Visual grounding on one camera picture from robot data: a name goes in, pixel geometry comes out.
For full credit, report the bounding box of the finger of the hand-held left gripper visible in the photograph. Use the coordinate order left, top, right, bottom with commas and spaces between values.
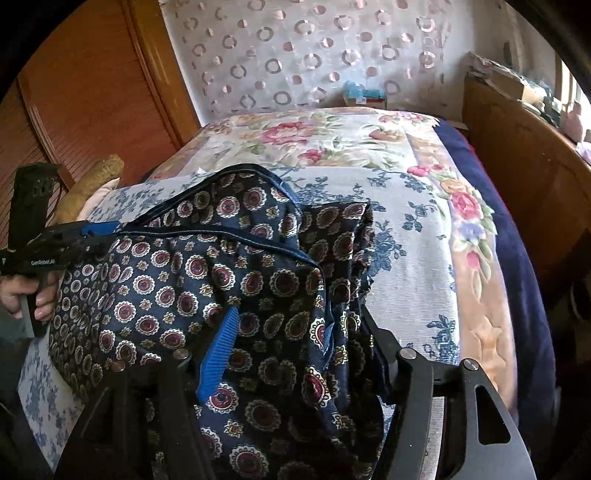
75, 220, 123, 238

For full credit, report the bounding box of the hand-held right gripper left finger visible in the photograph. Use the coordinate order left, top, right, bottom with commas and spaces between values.
54, 306, 242, 480

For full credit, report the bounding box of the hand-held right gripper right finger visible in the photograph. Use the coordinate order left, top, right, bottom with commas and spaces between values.
362, 307, 537, 480

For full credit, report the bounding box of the navy patterned shirt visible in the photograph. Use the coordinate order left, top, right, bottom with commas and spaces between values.
48, 163, 387, 480

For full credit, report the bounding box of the person's left hand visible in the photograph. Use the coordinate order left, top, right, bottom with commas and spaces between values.
0, 276, 59, 322

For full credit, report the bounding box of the pale pink pillow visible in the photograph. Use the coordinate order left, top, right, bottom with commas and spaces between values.
75, 178, 122, 221

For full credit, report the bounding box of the woven straw pillow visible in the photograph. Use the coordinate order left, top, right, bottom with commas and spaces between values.
52, 154, 126, 223

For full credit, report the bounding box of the blue floral bed sheet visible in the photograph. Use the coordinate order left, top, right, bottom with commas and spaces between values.
18, 165, 463, 462

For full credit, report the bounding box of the wooden wardrobe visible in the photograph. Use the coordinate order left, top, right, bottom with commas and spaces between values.
0, 0, 202, 250

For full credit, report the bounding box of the navy blue blanket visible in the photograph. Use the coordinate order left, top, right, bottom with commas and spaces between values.
434, 117, 563, 418

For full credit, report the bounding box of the pink floral blanket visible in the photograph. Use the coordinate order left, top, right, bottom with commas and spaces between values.
151, 106, 519, 407

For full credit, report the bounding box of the wooden side cabinet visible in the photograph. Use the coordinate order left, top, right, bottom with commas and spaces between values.
462, 73, 591, 296

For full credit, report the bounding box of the blue tissue box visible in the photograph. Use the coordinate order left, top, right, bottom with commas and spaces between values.
342, 80, 389, 110

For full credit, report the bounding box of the circle-patterned sheer curtain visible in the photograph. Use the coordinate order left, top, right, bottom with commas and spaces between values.
158, 0, 456, 126

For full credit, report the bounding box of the cardboard box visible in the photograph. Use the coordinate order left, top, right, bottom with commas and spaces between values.
495, 75, 528, 101

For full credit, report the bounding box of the pink bottle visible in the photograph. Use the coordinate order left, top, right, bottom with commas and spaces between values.
564, 102, 584, 140

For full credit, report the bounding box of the pile of folded cloths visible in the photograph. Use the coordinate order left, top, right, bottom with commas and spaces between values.
468, 51, 514, 80

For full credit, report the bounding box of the window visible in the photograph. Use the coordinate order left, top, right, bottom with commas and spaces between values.
558, 55, 591, 136

